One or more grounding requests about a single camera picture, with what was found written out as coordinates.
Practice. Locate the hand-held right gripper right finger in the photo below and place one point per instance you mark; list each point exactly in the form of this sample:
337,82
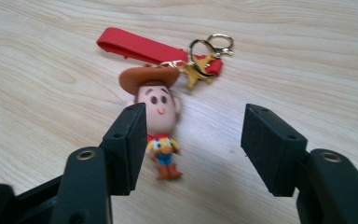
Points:
273,149

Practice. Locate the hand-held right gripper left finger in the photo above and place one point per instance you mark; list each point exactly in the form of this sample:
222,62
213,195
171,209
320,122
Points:
124,155

